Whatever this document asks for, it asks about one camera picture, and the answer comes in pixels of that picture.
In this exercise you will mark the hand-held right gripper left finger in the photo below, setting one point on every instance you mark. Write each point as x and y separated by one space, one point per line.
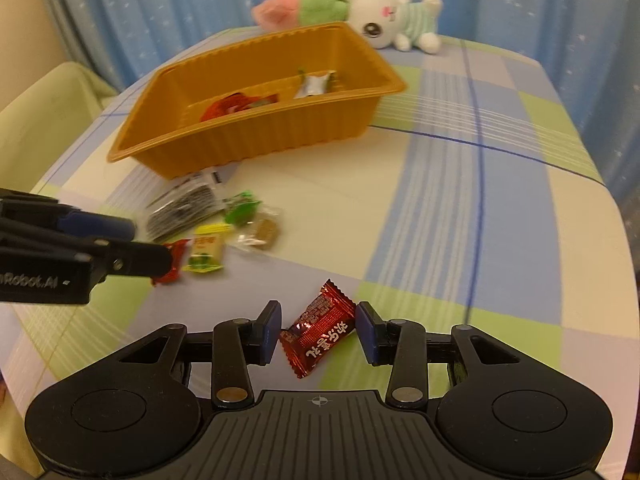
270 332

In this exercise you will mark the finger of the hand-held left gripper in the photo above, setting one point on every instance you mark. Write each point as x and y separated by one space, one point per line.
100 225
140 260

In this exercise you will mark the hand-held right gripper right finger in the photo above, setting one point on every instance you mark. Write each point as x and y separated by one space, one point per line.
365 332

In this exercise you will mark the small red twist candy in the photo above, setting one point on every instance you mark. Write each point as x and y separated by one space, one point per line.
179 260

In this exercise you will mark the dark red white-lettered packet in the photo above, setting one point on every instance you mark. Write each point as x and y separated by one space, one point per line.
320 330

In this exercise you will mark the yellow snack packet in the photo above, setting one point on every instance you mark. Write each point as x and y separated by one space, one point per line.
207 250

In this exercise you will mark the black and clear snack packet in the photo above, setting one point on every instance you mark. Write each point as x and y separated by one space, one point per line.
182 205

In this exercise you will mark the brown candy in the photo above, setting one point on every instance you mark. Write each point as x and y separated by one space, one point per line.
264 230

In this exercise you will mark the green candy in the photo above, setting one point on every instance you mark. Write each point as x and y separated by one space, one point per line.
242 208

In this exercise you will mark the orange plastic tray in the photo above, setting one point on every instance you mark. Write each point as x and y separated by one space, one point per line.
250 135

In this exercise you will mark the large red candy wrapper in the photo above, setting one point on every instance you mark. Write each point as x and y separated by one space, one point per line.
230 105

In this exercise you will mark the long green and silver packet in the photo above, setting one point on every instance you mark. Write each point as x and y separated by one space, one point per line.
312 85

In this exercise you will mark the light green sofa cover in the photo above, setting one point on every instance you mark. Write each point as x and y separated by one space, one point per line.
45 120

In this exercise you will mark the plaid tablecloth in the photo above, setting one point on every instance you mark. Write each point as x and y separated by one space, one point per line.
450 210

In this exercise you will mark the blue star-print curtain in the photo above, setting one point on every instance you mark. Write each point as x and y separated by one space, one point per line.
200 0

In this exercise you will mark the pink and green plush toy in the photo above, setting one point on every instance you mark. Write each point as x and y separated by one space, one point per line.
280 7

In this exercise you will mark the white bunny plush toy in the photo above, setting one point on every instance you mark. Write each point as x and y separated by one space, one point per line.
380 15

